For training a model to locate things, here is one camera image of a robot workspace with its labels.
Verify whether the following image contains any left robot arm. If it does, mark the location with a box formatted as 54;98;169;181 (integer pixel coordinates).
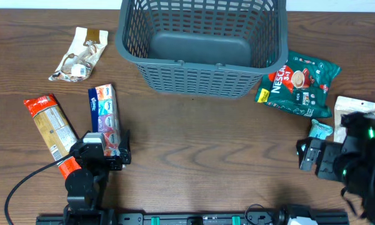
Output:
63;131;131;225

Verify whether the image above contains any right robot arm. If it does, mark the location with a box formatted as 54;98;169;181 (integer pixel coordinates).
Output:
296;112;375;224

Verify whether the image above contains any Kleenex tissue multipack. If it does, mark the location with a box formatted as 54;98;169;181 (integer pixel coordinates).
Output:
88;84;121;156

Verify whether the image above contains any small teal snack packet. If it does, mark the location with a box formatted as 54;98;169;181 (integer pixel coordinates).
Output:
308;119;333;140

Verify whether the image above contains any black mounting rail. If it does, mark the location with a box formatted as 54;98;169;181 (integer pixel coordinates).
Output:
36;204;350;225

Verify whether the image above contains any green Nescafe 3-in-1 bag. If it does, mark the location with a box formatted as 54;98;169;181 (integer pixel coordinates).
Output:
255;51;341;118

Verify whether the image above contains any beige resealable pouch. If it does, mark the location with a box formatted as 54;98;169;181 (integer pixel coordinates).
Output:
334;96;375;143

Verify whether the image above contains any grey plastic basket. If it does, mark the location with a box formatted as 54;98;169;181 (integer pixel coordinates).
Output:
115;0;288;98

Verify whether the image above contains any orange spaghetti packet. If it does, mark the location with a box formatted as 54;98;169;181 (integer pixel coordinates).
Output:
23;94;78;161

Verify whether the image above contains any beige brown snack pouch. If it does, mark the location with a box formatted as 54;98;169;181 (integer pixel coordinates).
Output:
48;27;109;82

